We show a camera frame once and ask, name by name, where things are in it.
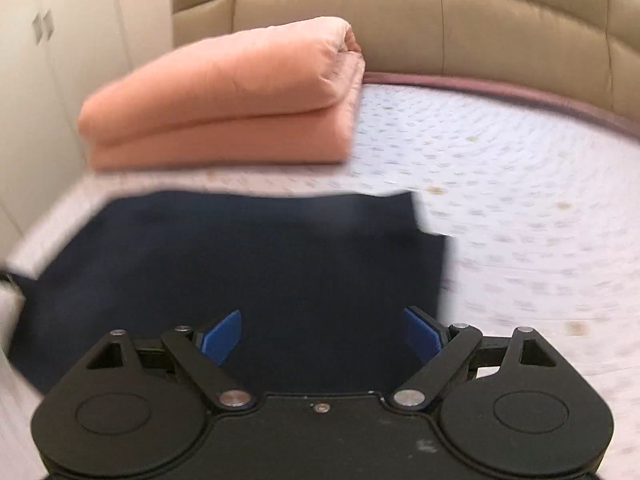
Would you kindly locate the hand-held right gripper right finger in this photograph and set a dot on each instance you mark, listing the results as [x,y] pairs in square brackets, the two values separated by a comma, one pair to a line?
[422,335]

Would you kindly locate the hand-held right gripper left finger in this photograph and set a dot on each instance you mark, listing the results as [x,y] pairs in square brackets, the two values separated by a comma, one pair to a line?
[222,336]

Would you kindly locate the dark navy striped hoodie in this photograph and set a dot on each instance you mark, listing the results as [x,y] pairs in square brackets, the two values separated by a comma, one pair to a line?
[250,260]

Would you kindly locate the bed with floral sheet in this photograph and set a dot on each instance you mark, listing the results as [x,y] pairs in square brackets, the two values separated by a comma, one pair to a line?
[525,210]

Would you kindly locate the folded pink quilt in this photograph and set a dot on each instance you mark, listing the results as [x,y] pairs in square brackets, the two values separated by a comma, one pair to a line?
[225,95]

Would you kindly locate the white wardrobe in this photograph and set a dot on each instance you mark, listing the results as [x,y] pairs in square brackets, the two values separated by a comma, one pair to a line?
[75,60]

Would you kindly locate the beige leather headboard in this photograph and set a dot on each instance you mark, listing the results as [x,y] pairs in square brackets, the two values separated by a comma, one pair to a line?
[450,15]

